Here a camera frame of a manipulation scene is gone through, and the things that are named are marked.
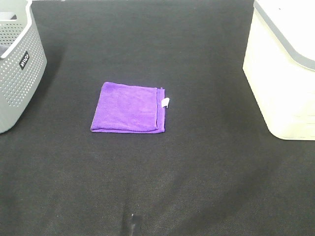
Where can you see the grey perforated plastic basket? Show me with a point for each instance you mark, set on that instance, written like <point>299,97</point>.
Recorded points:
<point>22,60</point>

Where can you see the cream plastic basket grey rim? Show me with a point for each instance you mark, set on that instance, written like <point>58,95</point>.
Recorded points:
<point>279,65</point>

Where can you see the purple towel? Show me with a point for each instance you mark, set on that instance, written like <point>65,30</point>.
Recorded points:
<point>130,109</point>

